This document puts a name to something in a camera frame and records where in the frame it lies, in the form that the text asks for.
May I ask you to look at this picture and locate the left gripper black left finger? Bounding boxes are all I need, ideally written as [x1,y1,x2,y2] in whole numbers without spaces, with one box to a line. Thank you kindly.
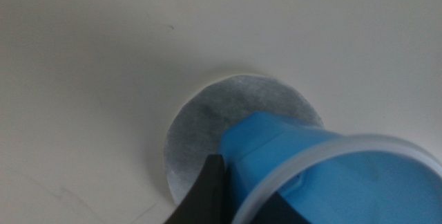
[164,153,229,224]

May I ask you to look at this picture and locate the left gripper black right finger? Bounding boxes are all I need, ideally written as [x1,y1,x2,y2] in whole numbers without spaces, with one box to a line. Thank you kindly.
[257,191,314,224]

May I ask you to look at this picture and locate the blue plastic cup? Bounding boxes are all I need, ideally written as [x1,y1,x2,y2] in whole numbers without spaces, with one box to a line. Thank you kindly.
[218,111,442,224]

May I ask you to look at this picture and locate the round grey cup mat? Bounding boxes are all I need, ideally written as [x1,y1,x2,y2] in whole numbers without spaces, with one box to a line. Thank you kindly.
[163,74,325,205]

